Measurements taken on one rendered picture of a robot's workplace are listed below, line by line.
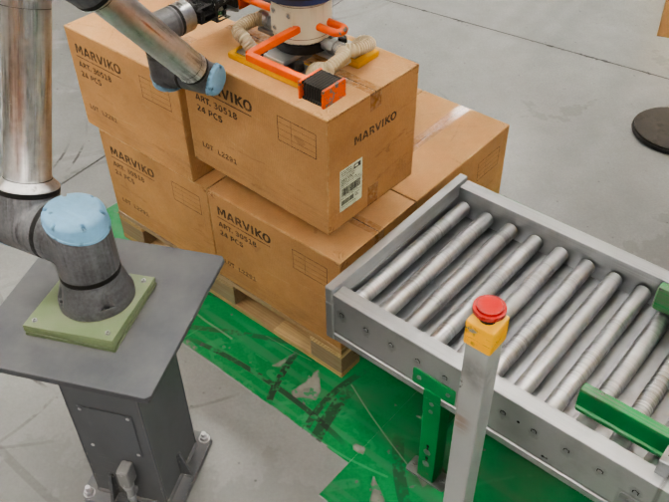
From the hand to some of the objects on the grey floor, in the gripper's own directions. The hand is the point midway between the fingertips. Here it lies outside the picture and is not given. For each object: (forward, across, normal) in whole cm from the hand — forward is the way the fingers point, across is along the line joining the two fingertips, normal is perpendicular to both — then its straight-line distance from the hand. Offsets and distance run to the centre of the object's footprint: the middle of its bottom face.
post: (-49, -120, -123) cm, 178 cm away
